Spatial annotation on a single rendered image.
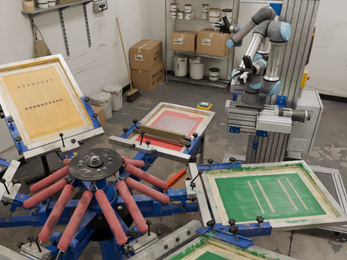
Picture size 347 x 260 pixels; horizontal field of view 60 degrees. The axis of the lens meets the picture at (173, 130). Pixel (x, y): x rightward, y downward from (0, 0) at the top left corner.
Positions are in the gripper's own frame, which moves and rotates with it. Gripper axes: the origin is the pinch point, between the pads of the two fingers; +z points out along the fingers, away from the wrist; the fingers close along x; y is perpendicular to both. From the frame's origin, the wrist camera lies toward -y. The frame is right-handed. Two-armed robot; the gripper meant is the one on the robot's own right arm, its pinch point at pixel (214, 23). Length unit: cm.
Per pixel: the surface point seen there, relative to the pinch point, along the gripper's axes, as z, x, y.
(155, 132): -26, -126, 48
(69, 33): 200, -49, 25
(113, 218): -83, -214, 21
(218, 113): 52, 87, 181
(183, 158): -67, -139, 45
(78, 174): -56, -211, 8
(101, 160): -56, -197, 9
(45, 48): 181, -98, 25
